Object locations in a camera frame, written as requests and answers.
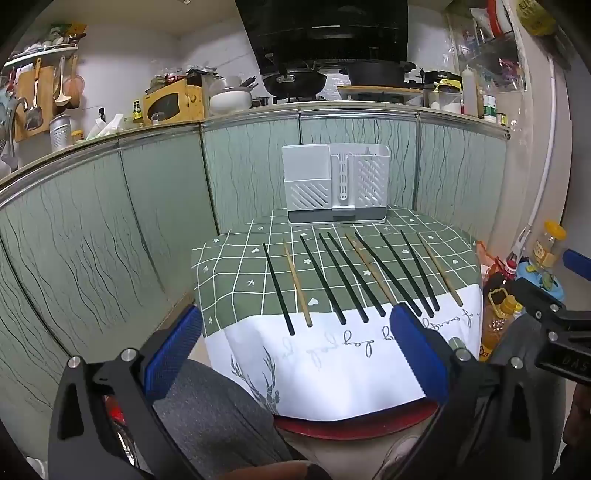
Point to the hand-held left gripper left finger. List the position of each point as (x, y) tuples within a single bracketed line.
[(173, 355)]

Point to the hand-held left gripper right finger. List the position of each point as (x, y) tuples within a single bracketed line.
[(418, 350)]

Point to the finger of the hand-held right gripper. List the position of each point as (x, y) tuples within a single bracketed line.
[(538, 297), (579, 261)]

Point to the black chopstick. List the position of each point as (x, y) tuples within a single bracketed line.
[(343, 277), (355, 273), (278, 288), (407, 275), (378, 261), (420, 270), (322, 279)]

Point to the wooden chopstick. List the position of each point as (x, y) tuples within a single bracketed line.
[(371, 269), (296, 282), (439, 268)]

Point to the white utensil holder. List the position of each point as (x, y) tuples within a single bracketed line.
[(314, 184)]

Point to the blue plastic container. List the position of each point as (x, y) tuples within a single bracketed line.
[(531, 277)]

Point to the clear jar yellow lid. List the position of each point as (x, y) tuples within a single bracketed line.
[(547, 247)]

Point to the dark sauce bottle red cap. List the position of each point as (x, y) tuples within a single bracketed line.
[(496, 281)]

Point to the yellow cooking oil bottle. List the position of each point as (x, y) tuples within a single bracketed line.
[(496, 325)]

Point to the person's grey trousers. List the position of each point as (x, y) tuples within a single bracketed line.
[(217, 415)]

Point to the orange plastic bag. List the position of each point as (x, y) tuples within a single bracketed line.
[(481, 249)]

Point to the green checked tablecloth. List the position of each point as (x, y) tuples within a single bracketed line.
[(240, 277)]

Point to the red round stool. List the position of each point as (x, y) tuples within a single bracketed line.
[(346, 427)]

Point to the white pipe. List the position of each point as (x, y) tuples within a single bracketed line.
[(552, 129)]

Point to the white bottle green label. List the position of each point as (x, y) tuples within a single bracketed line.
[(489, 110)]

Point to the white squeeze bottle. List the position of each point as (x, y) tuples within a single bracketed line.
[(470, 92)]

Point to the clear jar of white powder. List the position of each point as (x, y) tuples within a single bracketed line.
[(449, 104)]

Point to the black kitchen appliance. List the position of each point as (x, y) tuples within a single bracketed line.
[(441, 76)]

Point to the white plastic bags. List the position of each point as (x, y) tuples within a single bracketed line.
[(106, 127)]

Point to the green glass bottle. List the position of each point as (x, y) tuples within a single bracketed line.
[(137, 113)]

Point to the yellow plastic bag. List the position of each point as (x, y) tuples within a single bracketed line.
[(535, 16)]

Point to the metal cylinder holder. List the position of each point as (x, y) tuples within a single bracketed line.
[(60, 134)]

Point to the yellow microwave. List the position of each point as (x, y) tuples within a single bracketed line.
[(171, 106)]

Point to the white rice cooker pot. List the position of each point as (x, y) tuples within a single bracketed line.
[(229, 104)]

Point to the round wooden board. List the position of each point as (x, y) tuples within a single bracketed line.
[(369, 89)]

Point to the metal skimmer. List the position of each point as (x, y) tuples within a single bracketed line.
[(5, 147)]

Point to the metal slotted spatula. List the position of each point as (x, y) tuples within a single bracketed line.
[(33, 117)]

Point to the black cooking pot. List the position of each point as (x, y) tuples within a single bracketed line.
[(374, 74)]

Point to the gas stove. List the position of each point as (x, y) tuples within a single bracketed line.
[(286, 99)]

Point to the white ladle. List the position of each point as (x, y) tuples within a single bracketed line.
[(61, 97)]

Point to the pink spoon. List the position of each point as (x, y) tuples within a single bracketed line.
[(74, 87)]

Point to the wooden cutting board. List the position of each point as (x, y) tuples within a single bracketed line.
[(46, 92)]

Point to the black wok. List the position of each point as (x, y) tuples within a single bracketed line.
[(295, 83)]

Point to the black range hood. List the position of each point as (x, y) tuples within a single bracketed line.
[(323, 27)]

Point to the cluttered wall shelf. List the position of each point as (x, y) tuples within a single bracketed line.
[(489, 46)]

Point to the white wall rack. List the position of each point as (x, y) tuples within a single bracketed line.
[(41, 53)]

